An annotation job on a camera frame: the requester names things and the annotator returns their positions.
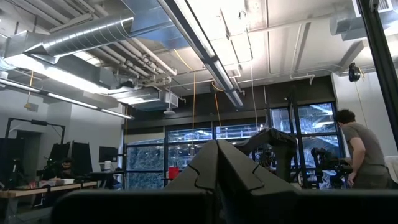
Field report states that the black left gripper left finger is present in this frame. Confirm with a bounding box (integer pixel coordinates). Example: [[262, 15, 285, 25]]
[[51, 139, 219, 224]]

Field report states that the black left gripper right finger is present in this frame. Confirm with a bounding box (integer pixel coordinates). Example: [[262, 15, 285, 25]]
[[217, 139, 398, 224]]

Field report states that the black background monitor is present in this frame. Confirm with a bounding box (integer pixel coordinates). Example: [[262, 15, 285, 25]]
[[98, 146, 119, 164]]

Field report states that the person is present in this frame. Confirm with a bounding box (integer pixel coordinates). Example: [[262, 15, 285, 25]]
[[43, 157, 77, 181], [335, 108, 393, 190]]

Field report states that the wooden work table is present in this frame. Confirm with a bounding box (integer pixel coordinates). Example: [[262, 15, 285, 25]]
[[0, 180, 99, 200]]

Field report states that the ceiling air unit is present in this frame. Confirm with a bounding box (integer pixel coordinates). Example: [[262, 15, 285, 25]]
[[108, 86, 180, 112]]

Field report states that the long ceiling light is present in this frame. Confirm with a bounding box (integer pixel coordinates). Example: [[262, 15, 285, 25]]
[[157, 0, 244, 109], [0, 77, 135, 121]]

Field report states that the background black rig frame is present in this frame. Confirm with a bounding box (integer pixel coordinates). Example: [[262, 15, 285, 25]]
[[4, 117, 67, 187]]

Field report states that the orange hanging cable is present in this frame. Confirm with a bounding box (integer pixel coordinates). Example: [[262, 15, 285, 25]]
[[172, 48, 197, 147]]

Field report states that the black ceiling cable reel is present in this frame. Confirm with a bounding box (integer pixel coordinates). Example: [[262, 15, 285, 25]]
[[348, 62, 362, 83]]

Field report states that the silver ventilation duct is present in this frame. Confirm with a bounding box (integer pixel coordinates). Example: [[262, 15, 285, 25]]
[[0, 14, 135, 60]]

